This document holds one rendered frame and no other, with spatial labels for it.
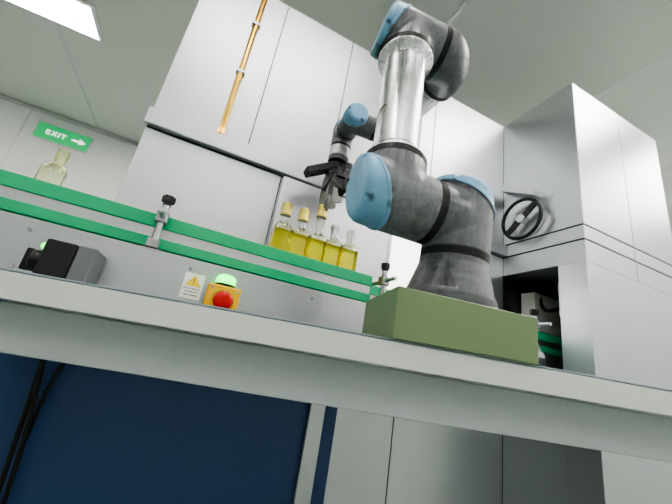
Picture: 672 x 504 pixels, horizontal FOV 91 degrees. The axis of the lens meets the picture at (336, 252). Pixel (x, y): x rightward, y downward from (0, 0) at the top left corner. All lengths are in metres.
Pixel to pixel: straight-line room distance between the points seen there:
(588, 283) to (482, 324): 1.11
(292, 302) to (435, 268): 0.42
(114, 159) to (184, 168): 3.37
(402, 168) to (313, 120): 0.95
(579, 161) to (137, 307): 1.71
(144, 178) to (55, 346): 0.76
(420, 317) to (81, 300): 0.42
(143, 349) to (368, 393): 0.30
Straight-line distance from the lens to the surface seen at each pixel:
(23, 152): 4.76
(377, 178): 0.52
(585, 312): 1.56
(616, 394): 0.62
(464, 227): 0.58
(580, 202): 1.71
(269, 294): 0.84
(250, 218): 1.20
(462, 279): 0.54
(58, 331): 0.56
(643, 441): 0.71
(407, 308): 0.45
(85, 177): 4.53
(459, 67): 0.88
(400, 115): 0.65
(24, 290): 0.54
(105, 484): 0.88
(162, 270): 0.83
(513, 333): 0.52
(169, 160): 1.25
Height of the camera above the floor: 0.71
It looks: 18 degrees up
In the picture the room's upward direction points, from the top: 10 degrees clockwise
